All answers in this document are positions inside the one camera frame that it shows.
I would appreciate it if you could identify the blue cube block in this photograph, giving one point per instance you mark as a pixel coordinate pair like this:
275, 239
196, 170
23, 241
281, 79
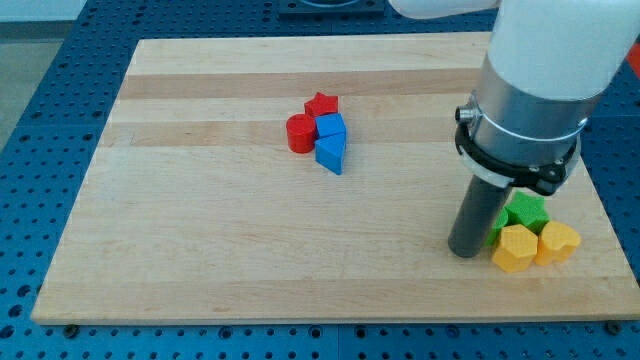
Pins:
330, 124

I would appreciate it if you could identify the blue triangle block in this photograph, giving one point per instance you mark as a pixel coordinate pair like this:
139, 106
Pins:
330, 151

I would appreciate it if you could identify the red cylinder block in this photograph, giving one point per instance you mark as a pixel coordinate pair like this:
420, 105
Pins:
301, 133

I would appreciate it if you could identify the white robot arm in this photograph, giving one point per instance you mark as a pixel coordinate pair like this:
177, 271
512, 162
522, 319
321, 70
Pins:
546, 67

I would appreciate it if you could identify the yellow heart block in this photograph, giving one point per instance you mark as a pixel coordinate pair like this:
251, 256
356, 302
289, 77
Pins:
557, 242

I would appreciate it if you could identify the wooden board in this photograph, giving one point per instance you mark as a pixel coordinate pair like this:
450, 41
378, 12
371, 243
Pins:
195, 211

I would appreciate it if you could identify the yellow pentagon block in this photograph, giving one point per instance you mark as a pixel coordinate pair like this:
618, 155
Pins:
515, 248

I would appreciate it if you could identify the green star block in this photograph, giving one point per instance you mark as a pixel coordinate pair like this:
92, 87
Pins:
528, 211

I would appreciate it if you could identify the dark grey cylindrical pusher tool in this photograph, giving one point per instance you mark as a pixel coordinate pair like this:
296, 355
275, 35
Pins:
476, 217

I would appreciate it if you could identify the red star block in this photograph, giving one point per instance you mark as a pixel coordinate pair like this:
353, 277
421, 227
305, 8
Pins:
321, 104

